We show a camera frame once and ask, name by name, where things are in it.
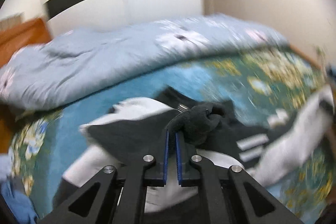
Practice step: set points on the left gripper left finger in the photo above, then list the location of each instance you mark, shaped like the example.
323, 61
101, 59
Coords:
116, 195

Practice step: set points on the blue crumpled garment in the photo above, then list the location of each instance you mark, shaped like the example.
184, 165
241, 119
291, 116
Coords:
16, 207

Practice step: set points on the light blue floral quilt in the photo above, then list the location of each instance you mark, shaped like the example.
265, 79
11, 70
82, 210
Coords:
83, 61

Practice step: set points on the wall switch panel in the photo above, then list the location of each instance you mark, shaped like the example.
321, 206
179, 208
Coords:
11, 21

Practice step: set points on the orange wooden headboard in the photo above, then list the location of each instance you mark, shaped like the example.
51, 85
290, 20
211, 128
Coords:
13, 39

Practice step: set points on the black grey fleece hoodie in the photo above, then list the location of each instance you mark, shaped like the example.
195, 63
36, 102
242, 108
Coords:
137, 124

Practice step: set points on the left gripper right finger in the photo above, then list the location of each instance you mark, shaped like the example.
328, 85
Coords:
227, 195

